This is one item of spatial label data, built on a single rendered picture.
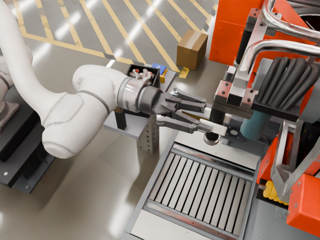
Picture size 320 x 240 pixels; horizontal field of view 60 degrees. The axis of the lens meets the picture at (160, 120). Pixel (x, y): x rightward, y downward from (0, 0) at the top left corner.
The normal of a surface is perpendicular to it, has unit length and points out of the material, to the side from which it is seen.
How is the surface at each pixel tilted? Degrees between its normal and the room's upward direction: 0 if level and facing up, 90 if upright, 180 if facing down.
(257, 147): 0
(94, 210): 0
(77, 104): 20
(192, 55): 90
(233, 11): 90
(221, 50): 90
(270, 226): 0
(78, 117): 26
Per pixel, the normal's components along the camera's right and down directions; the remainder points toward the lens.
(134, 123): 0.00, -0.62
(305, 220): -0.40, 0.72
